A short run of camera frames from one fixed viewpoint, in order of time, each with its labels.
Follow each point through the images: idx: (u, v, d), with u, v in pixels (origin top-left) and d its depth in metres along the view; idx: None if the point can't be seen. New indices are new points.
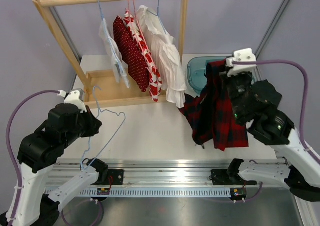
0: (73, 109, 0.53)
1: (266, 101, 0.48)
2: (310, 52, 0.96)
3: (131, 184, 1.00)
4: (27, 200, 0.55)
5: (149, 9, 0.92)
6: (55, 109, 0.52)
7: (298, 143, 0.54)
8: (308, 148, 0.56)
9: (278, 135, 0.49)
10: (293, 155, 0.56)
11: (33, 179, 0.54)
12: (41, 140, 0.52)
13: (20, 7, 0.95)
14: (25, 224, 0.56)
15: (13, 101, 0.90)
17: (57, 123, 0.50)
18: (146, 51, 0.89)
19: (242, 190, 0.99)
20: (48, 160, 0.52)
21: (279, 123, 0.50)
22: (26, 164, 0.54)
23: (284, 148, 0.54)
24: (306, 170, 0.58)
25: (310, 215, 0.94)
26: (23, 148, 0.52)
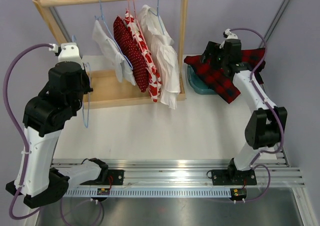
0: (73, 67, 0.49)
1: (228, 41, 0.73)
2: (310, 53, 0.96)
3: (131, 184, 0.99)
4: (35, 168, 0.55)
5: (150, 9, 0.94)
6: (55, 67, 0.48)
7: (247, 76, 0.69)
8: (253, 79, 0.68)
9: (233, 67, 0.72)
10: (240, 83, 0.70)
11: (39, 143, 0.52)
12: (47, 104, 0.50)
13: (19, 6, 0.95)
14: (33, 191, 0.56)
15: (13, 100, 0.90)
17: (58, 83, 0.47)
18: (146, 52, 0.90)
19: (242, 190, 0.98)
20: (55, 124, 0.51)
21: (240, 65, 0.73)
22: (32, 127, 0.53)
23: (235, 78, 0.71)
24: (249, 97, 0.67)
25: (310, 215, 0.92)
26: (29, 111, 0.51)
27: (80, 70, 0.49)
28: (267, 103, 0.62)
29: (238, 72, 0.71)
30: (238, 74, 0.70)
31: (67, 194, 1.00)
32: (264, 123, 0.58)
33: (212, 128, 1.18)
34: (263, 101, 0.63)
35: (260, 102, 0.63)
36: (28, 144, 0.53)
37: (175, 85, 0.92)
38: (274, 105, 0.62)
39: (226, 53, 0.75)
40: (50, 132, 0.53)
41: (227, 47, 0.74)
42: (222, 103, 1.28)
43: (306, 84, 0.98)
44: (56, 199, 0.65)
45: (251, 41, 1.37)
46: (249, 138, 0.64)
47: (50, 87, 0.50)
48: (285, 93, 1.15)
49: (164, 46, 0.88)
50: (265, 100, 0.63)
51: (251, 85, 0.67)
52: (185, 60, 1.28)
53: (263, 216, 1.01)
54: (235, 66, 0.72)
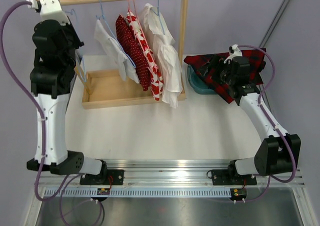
0: (52, 26, 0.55)
1: (236, 61, 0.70)
2: (309, 53, 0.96)
3: (131, 184, 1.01)
4: (54, 131, 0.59)
5: (152, 8, 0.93)
6: (36, 32, 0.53)
7: (255, 99, 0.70)
8: (261, 103, 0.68)
9: (240, 90, 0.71)
10: (248, 106, 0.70)
11: (54, 106, 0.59)
12: (47, 69, 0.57)
13: (19, 6, 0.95)
14: (57, 156, 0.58)
15: (13, 100, 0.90)
17: (48, 45, 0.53)
18: (147, 51, 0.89)
19: (242, 190, 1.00)
20: (65, 85, 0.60)
21: (246, 87, 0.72)
22: (42, 93, 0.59)
23: (242, 99, 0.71)
24: (257, 122, 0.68)
25: (310, 215, 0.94)
26: (35, 81, 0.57)
27: (59, 26, 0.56)
28: (279, 130, 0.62)
29: (246, 95, 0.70)
30: (246, 98, 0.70)
31: (69, 194, 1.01)
32: (275, 151, 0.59)
33: (212, 128, 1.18)
34: (274, 128, 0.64)
35: (271, 129, 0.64)
36: (43, 111, 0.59)
37: (175, 85, 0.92)
38: (286, 132, 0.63)
39: (232, 73, 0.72)
40: (61, 94, 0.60)
41: (234, 68, 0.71)
42: (221, 103, 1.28)
43: (306, 84, 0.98)
44: (76, 171, 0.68)
45: (251, 42, 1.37)
46: (260, 166, 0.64)
47: (41, 53, 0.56)
48: (285, 93, 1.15)
49: (165, 46, 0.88)
50: (276, 126, 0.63)
51: (260, 109, 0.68)
52: (185, 60, 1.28)
53: (264, 217, 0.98)
54: (241, 88, 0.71)
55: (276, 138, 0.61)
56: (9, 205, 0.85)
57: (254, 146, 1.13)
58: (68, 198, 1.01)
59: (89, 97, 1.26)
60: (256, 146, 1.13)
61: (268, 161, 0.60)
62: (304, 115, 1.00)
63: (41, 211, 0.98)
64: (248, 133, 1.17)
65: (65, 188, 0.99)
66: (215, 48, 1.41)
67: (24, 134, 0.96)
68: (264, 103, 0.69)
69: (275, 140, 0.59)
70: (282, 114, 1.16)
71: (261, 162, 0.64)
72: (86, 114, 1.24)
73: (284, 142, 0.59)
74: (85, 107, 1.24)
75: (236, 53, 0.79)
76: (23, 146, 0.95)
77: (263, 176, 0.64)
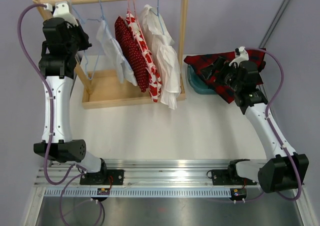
0: (58, 20, 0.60)
1: (244, 68, 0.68)
2: (310, 52, 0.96)
3: (131, 184, 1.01)
4: (61, 110, 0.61)
5: (152, 9, 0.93)
6: (45, 25, 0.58)
7: (262, 111, 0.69)
8: (268, 116, 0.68)
9: (246, 98, 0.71)
10: (254, 118, 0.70)
11: (61, 85, 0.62)
12: (54, 57, 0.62)
13: (20, 6, 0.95)
14: (64, 134, 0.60)
15: (13, 100, 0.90)
17: (55, 34, 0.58)
18: (146, 51, 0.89)
19: (242, 190, 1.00)
20: (71, 70, 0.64)
21: (253, 96, 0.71)
22: (50, 76, 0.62)
23: (249, 110, 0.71)
24: (264, 137, 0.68)
25: (310, 215, 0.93)
26: (45, 66, 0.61)
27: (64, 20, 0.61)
28: (286, 149, 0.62)
29: (252, 105, 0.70)
30: (252, 109, 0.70)
31: (69, 194, 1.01)
32: (282, 172, 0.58)
33: (213, 128, 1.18)
34: (281, 146, 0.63)
35: (278, 146, 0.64)
36: (51, 90, 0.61)
37: (175, 86, 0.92)
38: (293, 152, 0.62)
39: (239, 79, 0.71)
40: (68, 77, 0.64)
41: (242, 74, 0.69)
42: (221, 103, 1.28)
43: (307, 83, 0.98)
44: (81, 159, 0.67)
45: (251, 42, 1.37)
46: (264, 183, 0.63)
47: (49, 44, 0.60)
48: (285, 93, 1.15)
49: (164, 46, 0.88)
50: (283, 145, 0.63)
51: (267, 123, 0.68)
52: (185, 60, 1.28)
53: (264, 217, 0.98)
54: (248, 97, 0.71)
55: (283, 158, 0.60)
56: (9, 205, 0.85)
57: (254, 146, 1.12)
58: (68, 198, 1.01)
59: (89, 97, 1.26)
60: (256, 145, 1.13)
61: (273, 181, 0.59)
62: (304, 115, 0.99)
63: (41, 211, 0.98)
64: (248, 133, 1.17)
65: (65, 188, 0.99)
66: (215, 48, 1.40)
67: (25, 134, 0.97)
68: (271, 118, 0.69)
69: (283, 160, 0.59)
70: (282, 114, 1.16)
71: (265, 180, 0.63)
72: (86, 114, 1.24)
73: (292, 162, 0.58)
74: (85, 107, 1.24)
75: (243, 56, 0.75)
76: (23, 146, 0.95)
77: (266, 192, 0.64)
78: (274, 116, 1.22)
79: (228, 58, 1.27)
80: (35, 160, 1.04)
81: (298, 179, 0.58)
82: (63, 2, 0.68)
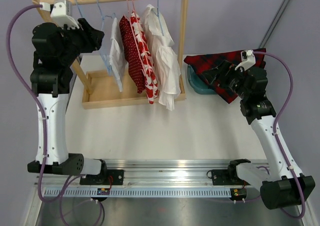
0: (50, 30, 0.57)
1: (252, 75, 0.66)
2: (310, 52, 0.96)
3: (131, 184, 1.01)
4: (56, 131, 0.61)
5: (153, 9, 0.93)
6: (35, 35, 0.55)
7: (270, 125, 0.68)
8: (276, 132, 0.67)
9: (254, 109, 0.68)
10: (261, 132, 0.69)
11: (55, 105, 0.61)
12: (48, 70, 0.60)
13: (20, 8, 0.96)
14: (58, 155, 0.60)
15: (13, 100, 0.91)
17: (47, 46, 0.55)
18: (144, 53, 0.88)
19: (242, 190, 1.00)
20: (65, 85, 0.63)
21: (262, 106, 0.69)
22: (43, 93, 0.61)
23: (256, 123, 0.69)
24: (270, 154, 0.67)
25: (310, 216, 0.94)
26: (36, 81, 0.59)
27: (57, 30, 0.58)
28: (293, 170, 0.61)
29: (259, 118, 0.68)
30: (260, 122, 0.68)
31: (69, 193, 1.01)
32: (286, 193, 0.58)
33: (213, 128, 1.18)
34: (288, 167, 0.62)
35: (284, 166, 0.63)
36: (43, 109, 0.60)
37: (172, 86, 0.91)
38: (300, 174, 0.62)
39: (247, 87, 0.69)
40: (62, 93, 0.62)
41: (250, 82, 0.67)
42: (221, 103, 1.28)
43: (307, 84, 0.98)
44: (77, 173, 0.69)
45: (251, 41, 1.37)
46: (266, 199, 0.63)
47: (41, 55, 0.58)
48: (285, 93, 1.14)
49: (163, 47, 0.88)
50: (291, 166, 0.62)
51: (275, 140, 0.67)
52: (185, 60, 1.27)
53: (264, 216, 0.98)
54: (255, 108, 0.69)
55: (289, 181, 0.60)
56: (9, 205, 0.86)
57: (255, 147, 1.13)
58: (68, 198, 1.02)
59: (89, 97, 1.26)
60: (256, 145, 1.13)
61: (275, 200, 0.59)
62: (304, 115, 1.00)
63: (41, 211, 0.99)
64: (248, 133, 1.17)
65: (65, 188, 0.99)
66: (215, 48, 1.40)
67: (25, 135, 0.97)
68: (279, 135, 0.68)
69: (288, 181, 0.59)
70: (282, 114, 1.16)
71: (267, 196, 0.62)
72: (86, 114, 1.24)
73: (297, 183, 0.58)
74: (85, 107, 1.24)
75: (249, 60, 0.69)
76: (23, 145, 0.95)
77: (267, 207, 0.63)
78: None
79: (228, 58, 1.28)
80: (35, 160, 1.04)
81: (302, 201, 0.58)
82: (61, 1, 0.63)
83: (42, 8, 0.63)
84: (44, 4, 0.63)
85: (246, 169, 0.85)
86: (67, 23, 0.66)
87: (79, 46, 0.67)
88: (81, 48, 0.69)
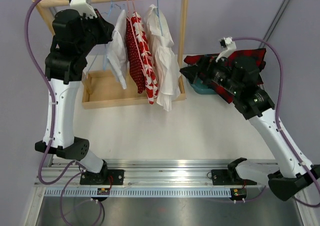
0: (73, 14, 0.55)
1: (242, 67, 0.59)
2: (310, 52, 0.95)
3: (131, 184, 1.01)
4: (63, 118, 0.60)
5: (156, 9, 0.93)
6: (56, 19, 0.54)
7: (272, 121, 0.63)
8: (281, 128, 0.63)
9: (251, 105, 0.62)
10: (265, 131, 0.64)
11: (65, 92, 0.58)
12: (62, 55, 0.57)
13: (20, 7, 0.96)
14: (63, 141, 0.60)
15: (14, 100, 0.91)
17: (66, 30, 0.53)
18: (144, 53, 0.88)
19: (242, 190, 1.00)
20: (77, 72, 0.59)
21: (257, 98, 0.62)
22: (55, 78, 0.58)
23: (258, 122, 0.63)
24: (278, 151, 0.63)
25: (310, 215, 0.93)
26: (49, 66, 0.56)
27: (79, 15, 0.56)
28: (305, 166, 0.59)
29: (260, 116, 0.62)
30: (262, 121, 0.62)
31: (69, 194, 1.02)
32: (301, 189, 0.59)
33: (213, 128, 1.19)
34: (299, 163, 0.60)
35: (296, 163, 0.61)
36: (54, 95, 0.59)
37: (169, 87, 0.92)
38: (312, 166, 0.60)
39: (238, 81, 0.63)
40: (73, 81, 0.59)
41: (239, 74, 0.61)
42: (221, 103, 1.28)
43: (307, 84, 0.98)
44: (81, 158, 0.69)
45: (251, 41, 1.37)
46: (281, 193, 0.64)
47: (59, 40, 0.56)
48: (285, 93, 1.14)
49: (162, 47, 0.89)
50: (303, 162, 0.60)
51: (281, 136, 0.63)
52: (185, 60, 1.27)
53: (264, 216, 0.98)
54: (253, 103, 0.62)
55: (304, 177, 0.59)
56: (10, 205, 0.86)
57: (255, 147, 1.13)
58: (68, 198, 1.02)
59: (89, 97, 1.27)
60: (256, 146, 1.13)
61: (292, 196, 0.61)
62: (304, 115, 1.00)
63: (41, 211, 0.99)
64: (248, 133, 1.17)
65: (64, 188, 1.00)
66: (215, 47, 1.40)
67: (25, 135, 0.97)
68: (283, 129, 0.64)
69: (303, 179, 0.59)
70: (282, 114, 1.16)
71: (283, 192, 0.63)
72: (86, 114, 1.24)
73: (314, 180, 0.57)
74: (85, 107, 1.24)
75: (230, 49, 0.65)
76: (23, 145, 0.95)
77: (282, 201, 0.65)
78: None
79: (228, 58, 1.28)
80: (35, 160, 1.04)
81: None
82: None
83: None
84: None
85: (249, 164, 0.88)
86: (86, 13, 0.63)
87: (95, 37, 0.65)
88: (98, 38, 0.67)
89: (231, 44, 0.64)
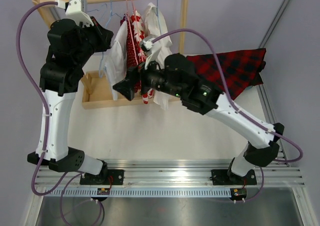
0: (68, 24, 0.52)
1: (176, 69, 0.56)
2: (309, 52, 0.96)
3: (131, 184, 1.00)
4: (57, 130, 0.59)
5: (154, 8, 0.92)
6: (51, 29, 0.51)
7: (228, 106, 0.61)
8: (239, 109, 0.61)
9: (202, 100, 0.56)
10: (226, 118, 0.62)
11: (59, 104, 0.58)
12: (58, 66, 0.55)
13: (20, 7, 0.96)
14: (56, 154, 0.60)
15: (14, 100, 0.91)
17: (61, 42, 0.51)
18: (141, 53, 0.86)
19: (242, 190, 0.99)
20: (72, 84, 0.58)
21: (205, 89, 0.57)
22: (50, 89, 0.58)
23: (216, 113, 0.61)
24: (245, 131, 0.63)
25: (310, 215, 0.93)
26: (44, 77, 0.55)
27: (75, 25, 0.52)
28: (272, 132, 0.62)
29: (217, 107, 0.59)
30: (220, 110, 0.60)
31: (69, 194, 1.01)
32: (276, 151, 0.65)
33: (213, 128, 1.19)
34: (266, 131, 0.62)
35: (263, 133, 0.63)
36: (48, 106, 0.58)
37: None
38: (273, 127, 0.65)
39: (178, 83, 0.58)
40: (68, 92, 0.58)
41: (176, 76, 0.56)
42: None
43: (307, 84, 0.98)
44: (76, 169, 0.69)
45: (251, 41, 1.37)
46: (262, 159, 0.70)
47: (54, 51, 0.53)
48: (285, 93, 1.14)
49: (160, 47, 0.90)
50: (269, 130, 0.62)
51: (241, 116, 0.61)
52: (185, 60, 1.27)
53: (264, 216, 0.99)
54: (204, 97, 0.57)
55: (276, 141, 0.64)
56: (10, 205, 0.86)
57: None
58: (68, 198, 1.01)
59: (89, 97, 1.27)
60: None
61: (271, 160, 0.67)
62: (304, 115, 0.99)
63: (41, 211, 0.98)
64: None
65: (65, 188, 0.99)
66: (215, 47, 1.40)
67: (25, 135, 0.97)
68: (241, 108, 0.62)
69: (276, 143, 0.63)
70: (283, 114, 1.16)
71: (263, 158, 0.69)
72: (86, 114, 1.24)
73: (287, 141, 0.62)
74: (84, 107, 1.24)
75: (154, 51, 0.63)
76: (23, 145, 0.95)
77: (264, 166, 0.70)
78: (274, 116, 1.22)
79: (228, 58, 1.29)
80: None
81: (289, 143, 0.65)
82: None
83: (57, 5, 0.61)
84: (59, 1, 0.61)
85: (236, 157, 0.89)
86: (83, 21, 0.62)
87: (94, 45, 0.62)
88: (96, 46, 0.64)
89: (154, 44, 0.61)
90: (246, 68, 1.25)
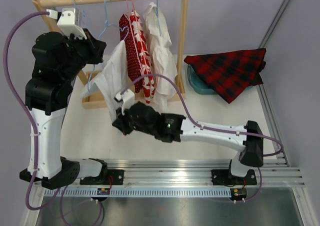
0: (55, 39, 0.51)
1: (138, 115, 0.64)
2: (309, 52, 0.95)
3: (131, 184, 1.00)
4: (47, 149, 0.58)
5: (155, 8, 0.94)
6: (38, 43, 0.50)
7: (192, 126, 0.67)
8: (202, 126, 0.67)
9: (170, 131, 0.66)
10: (196, 138, 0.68)
11: (47, 123, 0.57)
12: (43, 82, 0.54)
13: (20, 8, 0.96)
14: (49, 172, 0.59)
15: (13, 100, 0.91)
17: (48, 57, 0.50)
18: (142, 53, 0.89)
19: (242, 190, 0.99)
20: (60, 101, 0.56)
21: (169, 121, 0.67)
22: (37, 109, 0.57)
23: (186, 136, 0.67)
24: (219, 142, 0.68)
25: (310, 215, 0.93)
26: (30, 94, 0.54)
27: (62, 39, 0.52)
28: (241, 132, 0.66)
29: (182, 132, 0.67)
30: (186, 134, 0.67)
31: (69, 193, 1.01)
32: (258, 148, 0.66)
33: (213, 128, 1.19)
34: (237, 134, 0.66)
35: (235, 136, 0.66)
36: (36, 126, 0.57)
37: (165, 88, 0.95)
38: (245, 128, 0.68)
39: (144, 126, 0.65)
40: (55, 110, 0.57)
41: (141, 121, 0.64)
42: (221, 103, 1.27)
43: (307, 84, 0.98)
44: (71, 181, 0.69)
45: (252, 41, 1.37)
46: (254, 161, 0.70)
47: (41, 66, 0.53)
48: (285, 93, 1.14)
49: (159, 47, 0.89)
50: (237, 132, 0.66)
51: (208, 130, 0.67)
52: (185, 59, 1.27)
53: (264, 216, 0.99)
54: (169, 128, 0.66)
55: (251, 140, 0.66)
56: (10, 205, 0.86)
57: None
58: (68, 198, 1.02)
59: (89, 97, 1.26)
60: None
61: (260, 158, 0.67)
62: (304, 115, 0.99)
63: (41, 211, 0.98)
64: None
65: (65, 188, 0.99)
66: (216, 47, 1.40)
67: (24, 135, 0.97)
68: (205, 124, 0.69)
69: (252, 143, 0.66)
70: (283, 114, 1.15)
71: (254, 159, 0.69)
72: (85, 114, 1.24)
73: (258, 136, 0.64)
74: (85, 107, 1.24)
75: (127, 99, 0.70)
76: (22, 145, 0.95)
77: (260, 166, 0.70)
78: (274, 116, 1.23)
79: (228, 58, 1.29)
80: None
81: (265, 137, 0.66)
82: (70, 10, 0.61)
83: (48, 16, 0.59)
84: (51, 11, 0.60)
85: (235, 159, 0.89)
86: (75, 33, 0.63)
87: (84, 56, 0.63)
88: (87, 59, 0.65)
89: (127, 93, 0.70)
90: (246, 68, 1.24)
